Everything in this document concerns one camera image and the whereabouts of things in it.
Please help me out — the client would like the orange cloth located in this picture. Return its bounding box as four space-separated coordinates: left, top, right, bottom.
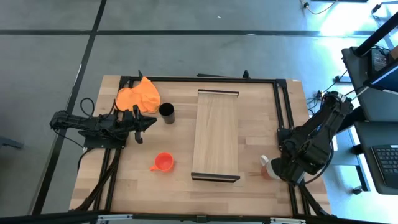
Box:
114 76 162 114

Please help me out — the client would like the black keyboard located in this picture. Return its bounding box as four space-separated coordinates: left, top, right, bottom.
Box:
371 144 398 189

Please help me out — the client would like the small orange plastic cup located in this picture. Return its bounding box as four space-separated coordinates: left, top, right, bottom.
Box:
149 151 175 173

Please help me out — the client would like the black aluminium table frame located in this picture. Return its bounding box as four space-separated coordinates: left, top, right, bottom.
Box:
74 70 331 218

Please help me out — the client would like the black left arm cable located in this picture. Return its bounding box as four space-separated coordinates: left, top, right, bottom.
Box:
79 97 96 118

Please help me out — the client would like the red mug white inside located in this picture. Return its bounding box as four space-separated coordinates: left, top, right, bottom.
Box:
259 154 280 180

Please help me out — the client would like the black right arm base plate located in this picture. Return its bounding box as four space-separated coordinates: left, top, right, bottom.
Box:
277 126 322 154

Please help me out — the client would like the bundle of floor cables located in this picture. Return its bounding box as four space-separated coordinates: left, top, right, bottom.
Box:
305 68 349 116

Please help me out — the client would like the floor cable with plug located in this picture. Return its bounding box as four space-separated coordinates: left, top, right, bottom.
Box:
299 0 339 16

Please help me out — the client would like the black electronic device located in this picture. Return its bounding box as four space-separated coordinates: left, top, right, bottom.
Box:
371 48 388 73

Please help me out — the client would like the tall black cup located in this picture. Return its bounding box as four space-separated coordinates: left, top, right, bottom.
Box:
159 102 176 125

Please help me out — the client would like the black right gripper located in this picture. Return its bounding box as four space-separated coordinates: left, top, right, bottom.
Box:
269 157 305 185

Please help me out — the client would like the black crossbeam with silver brackets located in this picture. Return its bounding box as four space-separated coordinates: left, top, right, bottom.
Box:
0 210 398 224

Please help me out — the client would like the wooden shelf board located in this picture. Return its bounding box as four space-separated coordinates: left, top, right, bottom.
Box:
190 88 241 183

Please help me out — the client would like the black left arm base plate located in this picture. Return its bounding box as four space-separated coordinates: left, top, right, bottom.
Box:
83 124 127 149

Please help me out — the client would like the dark grey keyboard desk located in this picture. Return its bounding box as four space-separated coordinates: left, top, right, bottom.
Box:
353 121 398 195

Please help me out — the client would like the black diagonal pole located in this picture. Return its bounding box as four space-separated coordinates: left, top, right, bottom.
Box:
353 11 398 57

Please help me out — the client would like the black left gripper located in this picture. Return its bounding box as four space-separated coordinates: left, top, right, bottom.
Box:
123 104 158 145

